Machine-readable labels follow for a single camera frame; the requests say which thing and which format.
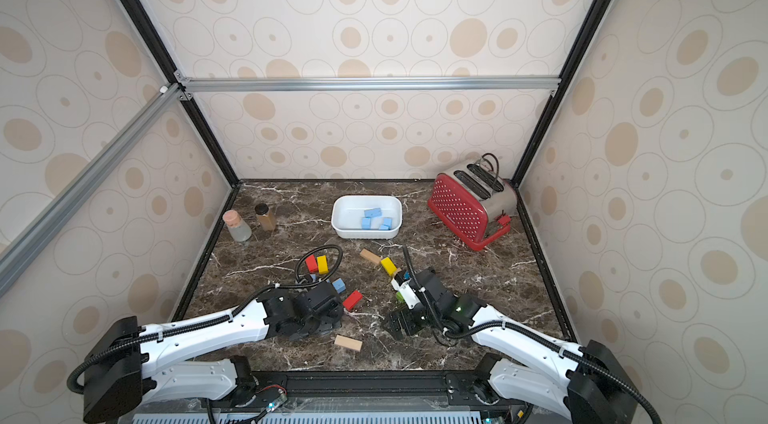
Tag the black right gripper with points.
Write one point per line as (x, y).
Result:
(405, 316)

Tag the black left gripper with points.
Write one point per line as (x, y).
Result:
(333, 322)

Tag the small blue cube front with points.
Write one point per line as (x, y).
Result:
(386, 222)

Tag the long blue block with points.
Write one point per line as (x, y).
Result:
(373, 213)

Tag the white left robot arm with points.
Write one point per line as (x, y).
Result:
(116, 374)

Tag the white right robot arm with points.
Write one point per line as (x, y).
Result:
(516, 352)

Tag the long red block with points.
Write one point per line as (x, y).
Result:
(352, 300)

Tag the blue cube left cluster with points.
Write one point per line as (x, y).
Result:
(339, 286)

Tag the natural wood flat block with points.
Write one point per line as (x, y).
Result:
(348, 343)

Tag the yellow flat block left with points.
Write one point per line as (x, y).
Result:
(322, 265)

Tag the red flat block left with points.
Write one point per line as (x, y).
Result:
(311, 264)

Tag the yellow block centre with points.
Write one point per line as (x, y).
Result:
(389, 266)

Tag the natural wood block rear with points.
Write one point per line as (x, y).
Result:
(370, 256)

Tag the white plastic tub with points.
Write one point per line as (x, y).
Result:
(348, 212)

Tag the black lid spice jar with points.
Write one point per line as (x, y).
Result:
(265, 216)

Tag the pink lid glass jar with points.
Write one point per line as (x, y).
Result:
(238, 228)

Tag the red polka dot toaster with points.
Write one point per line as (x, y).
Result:
(474, 201)

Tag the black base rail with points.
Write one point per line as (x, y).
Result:
(347, 397)

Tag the silver horizontal frame bar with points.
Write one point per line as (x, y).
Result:
(310, 86)

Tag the silver left frame bar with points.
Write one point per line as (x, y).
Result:
(39, 233)

